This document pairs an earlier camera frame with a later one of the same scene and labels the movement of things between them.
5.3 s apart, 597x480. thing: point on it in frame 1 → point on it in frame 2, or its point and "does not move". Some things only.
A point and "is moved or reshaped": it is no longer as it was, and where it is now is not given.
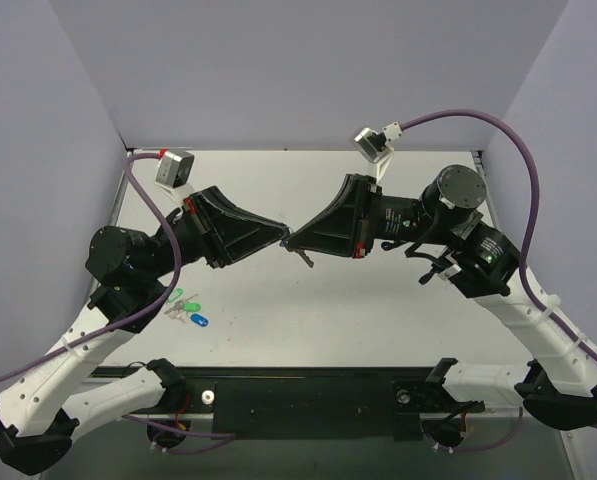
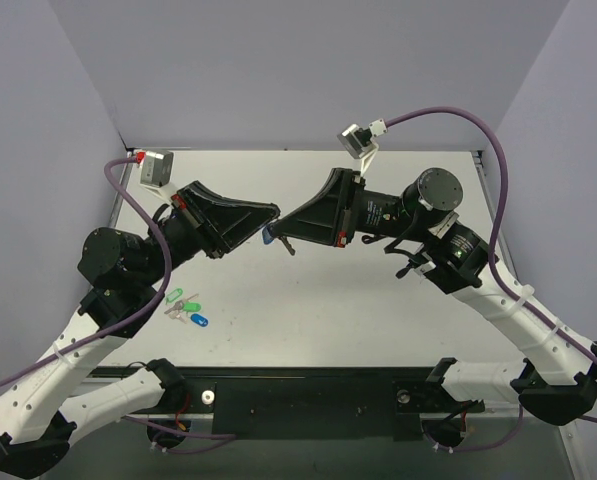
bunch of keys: (175, 311) does not move
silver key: (305, 257) is moved or reshaped
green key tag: (178, 292) does not move
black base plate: (317, 402) does not move
